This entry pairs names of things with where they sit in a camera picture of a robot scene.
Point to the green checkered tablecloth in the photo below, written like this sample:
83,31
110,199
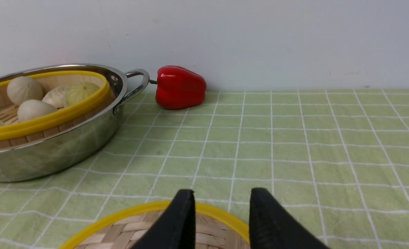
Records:
337,160

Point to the yellow rimmed bamboo steamer basket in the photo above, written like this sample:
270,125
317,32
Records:
15,133

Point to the white bun near gripper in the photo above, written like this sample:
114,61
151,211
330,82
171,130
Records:
32,109

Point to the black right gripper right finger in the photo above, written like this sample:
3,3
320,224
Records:
272,227

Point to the pale green steamed bun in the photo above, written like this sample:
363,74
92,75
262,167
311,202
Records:
79,92

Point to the yellow rimmed bamboo steamer lid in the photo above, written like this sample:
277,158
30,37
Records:
215,228

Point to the stainless steel pot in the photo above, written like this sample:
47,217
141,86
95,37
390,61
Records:
59,152

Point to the white steamed bun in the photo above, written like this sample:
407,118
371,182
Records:
21,89

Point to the red bell pepper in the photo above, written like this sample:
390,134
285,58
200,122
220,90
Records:
178,88

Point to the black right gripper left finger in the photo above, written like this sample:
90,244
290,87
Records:
175,228

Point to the white dumpling centre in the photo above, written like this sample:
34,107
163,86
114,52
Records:
56,97

